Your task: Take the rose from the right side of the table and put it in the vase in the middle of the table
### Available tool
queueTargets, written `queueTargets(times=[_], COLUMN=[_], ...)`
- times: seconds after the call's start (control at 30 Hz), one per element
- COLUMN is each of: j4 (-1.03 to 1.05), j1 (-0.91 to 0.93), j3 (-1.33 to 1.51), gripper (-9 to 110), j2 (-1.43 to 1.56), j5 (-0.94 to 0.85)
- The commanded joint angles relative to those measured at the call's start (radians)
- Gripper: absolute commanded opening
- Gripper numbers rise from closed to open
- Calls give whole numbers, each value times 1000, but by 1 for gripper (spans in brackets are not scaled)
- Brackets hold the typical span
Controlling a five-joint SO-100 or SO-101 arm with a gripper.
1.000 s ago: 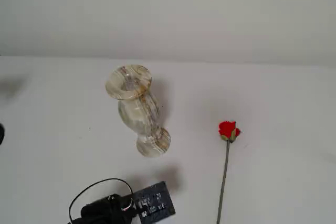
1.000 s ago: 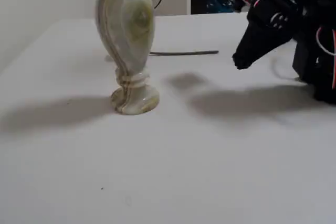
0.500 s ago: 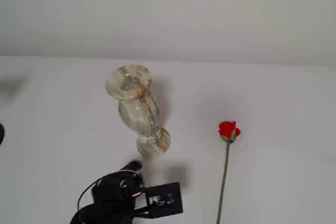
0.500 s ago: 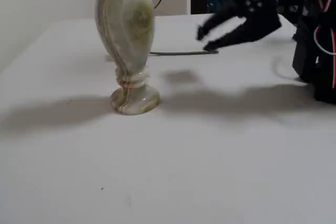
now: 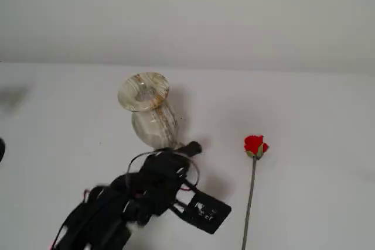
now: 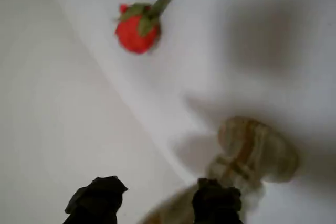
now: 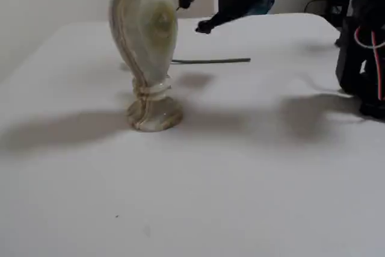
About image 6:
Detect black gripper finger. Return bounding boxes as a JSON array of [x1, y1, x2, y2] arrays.
[[62, 175, 129, 224], [191, 177, 243, 224]]

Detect red rose with green stem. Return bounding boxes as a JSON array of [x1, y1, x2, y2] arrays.
[[113, 0, 195, 55]]

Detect beige marble vase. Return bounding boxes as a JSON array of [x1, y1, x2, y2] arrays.
[[136, 115, 300, 224]]

